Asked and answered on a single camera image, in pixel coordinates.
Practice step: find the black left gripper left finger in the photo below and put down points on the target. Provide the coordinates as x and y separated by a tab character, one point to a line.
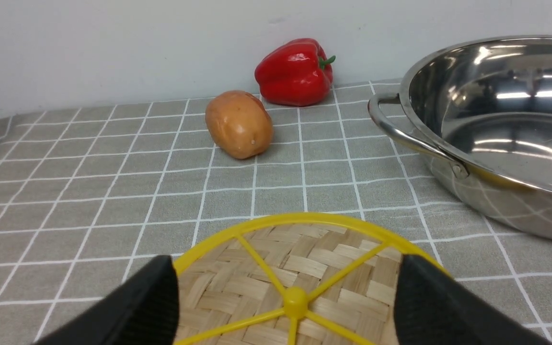
145	310

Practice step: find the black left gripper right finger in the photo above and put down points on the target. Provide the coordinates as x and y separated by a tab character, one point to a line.
431	308

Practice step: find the woven bamboo steamer lid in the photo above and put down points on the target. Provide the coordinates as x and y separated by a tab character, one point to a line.
292	279

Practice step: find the stainless steel pot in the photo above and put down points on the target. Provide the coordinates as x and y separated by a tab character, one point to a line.
480	115

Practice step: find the grey checkered tablecloth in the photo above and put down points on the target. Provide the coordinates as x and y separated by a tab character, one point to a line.
89	195

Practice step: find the brown potato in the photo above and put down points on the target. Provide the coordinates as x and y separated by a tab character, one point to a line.
239	124

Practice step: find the red bell pepper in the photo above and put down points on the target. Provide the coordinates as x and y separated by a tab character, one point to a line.
298	74

